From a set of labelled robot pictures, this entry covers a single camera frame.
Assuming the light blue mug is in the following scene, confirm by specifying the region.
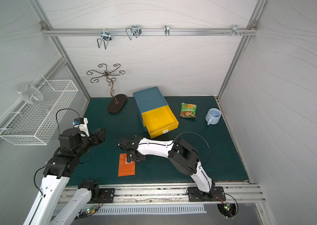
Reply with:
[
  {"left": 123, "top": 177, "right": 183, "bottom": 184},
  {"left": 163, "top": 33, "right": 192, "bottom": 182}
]
[{"left": 205, "top": 108, "right": 222, "bottom": 125}]

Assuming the horizontal aluminium rail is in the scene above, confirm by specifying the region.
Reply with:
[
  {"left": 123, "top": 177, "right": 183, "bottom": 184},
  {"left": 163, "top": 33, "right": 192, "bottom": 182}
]
[{"left": 41, "top": 27, "right": 258, "bottom": 37}]

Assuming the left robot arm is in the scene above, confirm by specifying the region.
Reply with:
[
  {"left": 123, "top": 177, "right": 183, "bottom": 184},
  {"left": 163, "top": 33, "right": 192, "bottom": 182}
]
[{"left": 24, "top": 128, "right": 106, "bottom": 225}]

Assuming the clear wine glass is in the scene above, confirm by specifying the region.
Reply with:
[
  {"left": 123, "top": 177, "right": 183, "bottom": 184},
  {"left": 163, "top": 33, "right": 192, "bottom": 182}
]
[{"left": 16, "top": 83, "right": 44, "bottom": 105}]

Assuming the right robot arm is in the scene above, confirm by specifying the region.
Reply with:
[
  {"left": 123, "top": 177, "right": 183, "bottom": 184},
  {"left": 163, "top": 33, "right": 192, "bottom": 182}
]
[{"left": 118, "top": 136, "right": 215, "bottom": 198}]

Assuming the small metal clip hook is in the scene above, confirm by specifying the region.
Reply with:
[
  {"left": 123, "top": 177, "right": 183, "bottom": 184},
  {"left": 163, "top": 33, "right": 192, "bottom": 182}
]
[{"left": 164, "top": 25, "right": 170, "bottom": 37}]

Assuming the double metal hook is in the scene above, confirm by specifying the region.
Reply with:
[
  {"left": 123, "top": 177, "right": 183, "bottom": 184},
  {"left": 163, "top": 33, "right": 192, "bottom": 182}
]
[{"left": 97, "top": 31, "right": 112, "bottom": 49}]

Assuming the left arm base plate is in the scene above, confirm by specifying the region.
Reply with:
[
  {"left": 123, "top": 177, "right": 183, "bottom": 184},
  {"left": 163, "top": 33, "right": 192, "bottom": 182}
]
[{"left": 88, "top": 188, "right": 115, "bottom": 204}]

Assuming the white wire basket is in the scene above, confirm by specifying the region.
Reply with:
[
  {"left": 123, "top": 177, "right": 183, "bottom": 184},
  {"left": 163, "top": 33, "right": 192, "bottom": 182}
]
[{"left": 0, "top": 75, "right": 78, "bottom": 145}]

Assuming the green snack packet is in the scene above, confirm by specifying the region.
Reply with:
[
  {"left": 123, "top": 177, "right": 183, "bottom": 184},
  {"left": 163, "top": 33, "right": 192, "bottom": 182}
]
[{"left": 180, "top": 103, "right": 197, "bottom": 118}]

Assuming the brown metal jewelry stand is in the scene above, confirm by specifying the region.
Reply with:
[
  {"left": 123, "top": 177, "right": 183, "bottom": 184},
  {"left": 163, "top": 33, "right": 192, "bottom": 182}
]
[{"left": 86, "top": 63, "right": 127, "bottom": 114}]

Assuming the wire metal hook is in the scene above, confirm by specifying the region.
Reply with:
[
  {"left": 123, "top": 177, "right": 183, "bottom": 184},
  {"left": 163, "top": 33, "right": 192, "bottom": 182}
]
[{"left": 125, "top": 24, "right": 142, "bottom": 40}]

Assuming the white vent strip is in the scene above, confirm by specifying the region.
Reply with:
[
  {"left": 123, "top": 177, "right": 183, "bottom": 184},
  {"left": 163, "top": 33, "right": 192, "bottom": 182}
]
[{"left": 94, "top": 204, "right": 207, "bottom": 216}]

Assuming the orange postcard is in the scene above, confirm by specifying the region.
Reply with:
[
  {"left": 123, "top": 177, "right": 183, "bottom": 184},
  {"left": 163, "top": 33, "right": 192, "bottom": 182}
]
[{"left": 118, "top": 153, "right": 136, "bottom": 177}]

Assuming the teal drawer cabinet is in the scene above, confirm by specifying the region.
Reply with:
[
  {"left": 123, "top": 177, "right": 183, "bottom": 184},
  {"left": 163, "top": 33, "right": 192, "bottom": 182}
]
[{"left": 133, "top": 87, "right": 168, "bottom": 132}]

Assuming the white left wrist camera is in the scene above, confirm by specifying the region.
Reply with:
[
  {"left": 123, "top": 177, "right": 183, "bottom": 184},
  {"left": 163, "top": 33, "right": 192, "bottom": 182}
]
[{"left": 73, "top": 118, "right": 90, "bottom": 137}]

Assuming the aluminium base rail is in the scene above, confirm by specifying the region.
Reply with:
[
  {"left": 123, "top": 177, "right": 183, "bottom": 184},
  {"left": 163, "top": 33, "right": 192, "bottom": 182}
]
[{"left": 60, "top": 181, "right": 266, "bottom": 207}]

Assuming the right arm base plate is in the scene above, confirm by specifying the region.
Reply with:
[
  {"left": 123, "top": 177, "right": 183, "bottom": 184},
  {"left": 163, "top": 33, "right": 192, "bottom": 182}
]
[{"left": 186, "top": 187, "right": 226, "bottom": 202}]

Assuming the green table mat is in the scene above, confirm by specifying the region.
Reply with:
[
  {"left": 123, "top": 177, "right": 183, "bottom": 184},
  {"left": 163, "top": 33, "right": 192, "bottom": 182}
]
[{"left": 69, "top": 96, "right": 248, "bottom": 186}]

